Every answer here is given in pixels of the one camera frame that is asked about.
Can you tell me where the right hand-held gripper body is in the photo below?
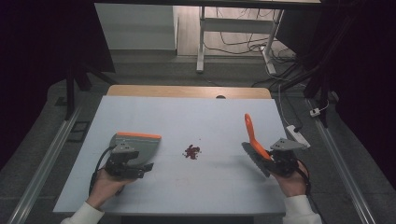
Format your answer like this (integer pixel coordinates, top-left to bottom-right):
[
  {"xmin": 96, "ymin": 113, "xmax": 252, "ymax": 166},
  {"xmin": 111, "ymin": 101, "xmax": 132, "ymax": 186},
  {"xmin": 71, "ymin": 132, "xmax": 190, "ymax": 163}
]
[{"xmin": 269, "ymin": 137, "xmax": 308, "ymax": 179}]

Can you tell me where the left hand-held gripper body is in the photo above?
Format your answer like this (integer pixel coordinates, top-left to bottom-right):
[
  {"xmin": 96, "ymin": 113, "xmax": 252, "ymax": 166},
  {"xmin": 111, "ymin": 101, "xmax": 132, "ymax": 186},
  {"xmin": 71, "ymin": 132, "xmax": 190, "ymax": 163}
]
[{"xmin": 104, "ymin": 143, "xmax": 147, "ymax": 180}]

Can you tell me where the grey dustpan with orange edge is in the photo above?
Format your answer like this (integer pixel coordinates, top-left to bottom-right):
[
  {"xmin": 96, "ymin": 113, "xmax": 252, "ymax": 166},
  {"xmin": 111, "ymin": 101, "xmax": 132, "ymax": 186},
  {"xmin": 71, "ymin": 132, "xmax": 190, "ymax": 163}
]
[{"xmin": 108, "ymin": 132, "xmax": 163, "ymax": 168}]

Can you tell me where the grey brush with orange handle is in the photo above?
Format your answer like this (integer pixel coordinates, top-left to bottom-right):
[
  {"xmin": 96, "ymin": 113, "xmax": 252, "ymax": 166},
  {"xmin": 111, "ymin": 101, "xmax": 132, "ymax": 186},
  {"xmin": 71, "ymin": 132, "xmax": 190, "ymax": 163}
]
[{"xmin": 241, "ymin": 112, "xmax": 275, "ymax": 179}]

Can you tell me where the pile of red crumbs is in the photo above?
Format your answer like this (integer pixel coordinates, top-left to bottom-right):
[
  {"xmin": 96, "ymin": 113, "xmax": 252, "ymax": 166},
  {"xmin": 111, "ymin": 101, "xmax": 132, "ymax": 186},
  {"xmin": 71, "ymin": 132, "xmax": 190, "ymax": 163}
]
[{"xmin": 182, "ymin": 144, "xmax": 202, "ymax": 161}]

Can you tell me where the person's right hand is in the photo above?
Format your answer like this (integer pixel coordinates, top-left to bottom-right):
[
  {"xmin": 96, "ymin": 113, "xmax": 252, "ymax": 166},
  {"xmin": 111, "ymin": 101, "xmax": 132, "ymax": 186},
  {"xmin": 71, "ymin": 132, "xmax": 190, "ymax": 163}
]
[{"xmin": 270, "ymin": 161, "xmax": 310, "ymax": 198}]

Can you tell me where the person's left hand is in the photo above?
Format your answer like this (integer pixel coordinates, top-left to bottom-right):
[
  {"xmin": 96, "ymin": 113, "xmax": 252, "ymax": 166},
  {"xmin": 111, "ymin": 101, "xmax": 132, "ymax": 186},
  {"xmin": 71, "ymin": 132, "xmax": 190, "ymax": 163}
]
[{"xmin": 86, "ymin": 167, "xmax": 135, "ymax": 210}]

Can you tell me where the white power strip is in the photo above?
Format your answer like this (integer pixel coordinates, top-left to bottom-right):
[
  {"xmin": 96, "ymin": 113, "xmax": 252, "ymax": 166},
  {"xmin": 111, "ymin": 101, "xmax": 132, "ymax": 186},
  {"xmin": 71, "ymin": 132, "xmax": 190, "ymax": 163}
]
[{"xmin": 285, "ymin": 124, "xmax": 312, "ymax": 149}]

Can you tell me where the black floor plate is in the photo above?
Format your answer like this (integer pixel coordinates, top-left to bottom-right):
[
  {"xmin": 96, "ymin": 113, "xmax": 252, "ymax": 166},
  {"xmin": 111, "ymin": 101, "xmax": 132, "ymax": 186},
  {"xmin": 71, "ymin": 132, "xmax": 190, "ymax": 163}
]
[{"xmin": 66, "ymin": 120, "xmax": 92, "ymax": 144}]

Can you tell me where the white table mat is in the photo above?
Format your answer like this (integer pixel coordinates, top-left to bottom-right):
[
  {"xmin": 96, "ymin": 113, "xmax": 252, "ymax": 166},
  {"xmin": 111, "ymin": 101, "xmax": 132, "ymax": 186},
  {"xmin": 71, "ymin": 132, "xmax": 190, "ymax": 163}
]
[{"xmin": 52, "ymin": 94, "xmax": 313, "ymax": 217}]

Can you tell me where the wooden table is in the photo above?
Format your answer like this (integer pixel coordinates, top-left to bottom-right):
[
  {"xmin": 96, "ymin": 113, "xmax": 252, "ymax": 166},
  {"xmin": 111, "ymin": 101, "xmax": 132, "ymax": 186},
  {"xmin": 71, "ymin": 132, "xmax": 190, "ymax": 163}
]
[{"xmin": 106, "ymin": 84, "xmax": 273, "ymax": 100}]

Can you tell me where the black stand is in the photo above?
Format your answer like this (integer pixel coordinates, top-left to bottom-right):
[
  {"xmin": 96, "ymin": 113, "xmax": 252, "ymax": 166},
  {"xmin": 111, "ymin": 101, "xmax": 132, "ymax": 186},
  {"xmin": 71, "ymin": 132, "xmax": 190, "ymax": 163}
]
[
  {"xmin": 63, "ymin": 60, "xmax": 119, "ymax": 121},
  {"xmin": 270, "ymin": 0, "xmax": 358, "ymax": 129}
]

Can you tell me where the white cabinet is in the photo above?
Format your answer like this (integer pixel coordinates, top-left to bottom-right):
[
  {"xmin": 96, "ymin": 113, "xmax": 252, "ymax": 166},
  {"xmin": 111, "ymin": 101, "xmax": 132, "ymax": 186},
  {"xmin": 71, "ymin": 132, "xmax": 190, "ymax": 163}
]
[{"xmin": 94, "ymin": 3, "xmax": 178, "ymax": 51}]

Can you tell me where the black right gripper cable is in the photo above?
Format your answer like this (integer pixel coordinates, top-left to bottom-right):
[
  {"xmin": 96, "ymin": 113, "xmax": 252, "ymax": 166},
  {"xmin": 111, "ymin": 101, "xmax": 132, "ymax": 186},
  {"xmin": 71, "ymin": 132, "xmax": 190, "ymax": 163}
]
[{"xmin": 295, "ymin": 158, "xmax": 313, "ymax": 198}]

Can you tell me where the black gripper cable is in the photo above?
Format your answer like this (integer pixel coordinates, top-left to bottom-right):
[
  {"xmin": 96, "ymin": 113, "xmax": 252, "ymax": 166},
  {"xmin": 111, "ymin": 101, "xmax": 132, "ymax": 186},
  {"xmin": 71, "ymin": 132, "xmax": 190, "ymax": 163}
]
[
  {"xmin": 295, "ymin": 158, "xmax": 313, "ymax": 198},
  {"xmin": 88, "ymin": 146, "xmax": 115, "ymax": 198}
]

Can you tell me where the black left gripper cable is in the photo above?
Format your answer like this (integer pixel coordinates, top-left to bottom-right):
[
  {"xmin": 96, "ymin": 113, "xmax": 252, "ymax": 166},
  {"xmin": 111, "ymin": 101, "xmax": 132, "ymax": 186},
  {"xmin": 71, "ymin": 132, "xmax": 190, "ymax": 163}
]
[{"xmin": 88, "ymin": 146, "xmax": 115, "ymax": 198}]

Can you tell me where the white power strip cable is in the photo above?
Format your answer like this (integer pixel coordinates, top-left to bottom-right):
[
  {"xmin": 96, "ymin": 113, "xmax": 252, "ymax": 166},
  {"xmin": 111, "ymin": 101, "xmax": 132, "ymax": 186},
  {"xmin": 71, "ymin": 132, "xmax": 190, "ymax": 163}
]
[{"xmin": 277, "ymin": 83, "xmax": 291, "ymax": 127}]

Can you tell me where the aluminium floor rail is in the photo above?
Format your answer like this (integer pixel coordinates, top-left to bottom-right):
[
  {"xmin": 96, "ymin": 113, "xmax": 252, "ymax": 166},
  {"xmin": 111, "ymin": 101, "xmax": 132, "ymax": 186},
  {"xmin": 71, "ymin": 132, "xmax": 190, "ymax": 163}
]
[
  {"xmin": 7, "ymin": 104, "xmax": 84, "ymax": 224},
  {"xmin": 305, "ymin": 98, "xmax": 376, "ymax": 224}
]

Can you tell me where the bundle of floor cables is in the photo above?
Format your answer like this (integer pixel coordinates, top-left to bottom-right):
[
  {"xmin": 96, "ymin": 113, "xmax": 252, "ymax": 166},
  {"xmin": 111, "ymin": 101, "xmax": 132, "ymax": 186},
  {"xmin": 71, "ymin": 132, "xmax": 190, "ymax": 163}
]
[{"xmin": 204, "ymin": 7, "xmax": 297, "ymax": 64}]

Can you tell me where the white desk frame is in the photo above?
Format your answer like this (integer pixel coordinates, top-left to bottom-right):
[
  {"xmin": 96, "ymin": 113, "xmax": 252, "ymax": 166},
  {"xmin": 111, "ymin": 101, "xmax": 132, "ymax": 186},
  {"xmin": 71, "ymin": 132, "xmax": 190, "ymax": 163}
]
[{"xmin": 195, "ymin": 6, "xmax": 285, "ymax": 76}]

